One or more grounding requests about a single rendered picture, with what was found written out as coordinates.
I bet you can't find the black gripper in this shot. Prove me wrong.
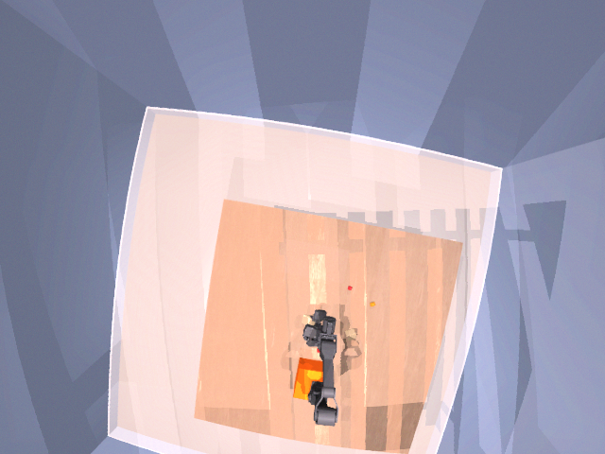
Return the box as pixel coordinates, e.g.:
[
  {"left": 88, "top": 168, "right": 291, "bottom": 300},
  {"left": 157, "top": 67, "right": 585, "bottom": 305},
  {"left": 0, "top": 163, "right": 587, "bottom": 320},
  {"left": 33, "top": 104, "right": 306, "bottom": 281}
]
[{"left": 306, "top": 309, "right": 327, "bottom": 347}]

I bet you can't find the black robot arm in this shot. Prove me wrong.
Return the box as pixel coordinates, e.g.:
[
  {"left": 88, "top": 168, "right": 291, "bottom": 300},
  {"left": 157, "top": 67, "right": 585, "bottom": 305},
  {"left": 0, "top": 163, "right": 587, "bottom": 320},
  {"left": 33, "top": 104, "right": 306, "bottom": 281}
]
[{"left": 302, "top": 316, "right": 339, "bottom": 427}]

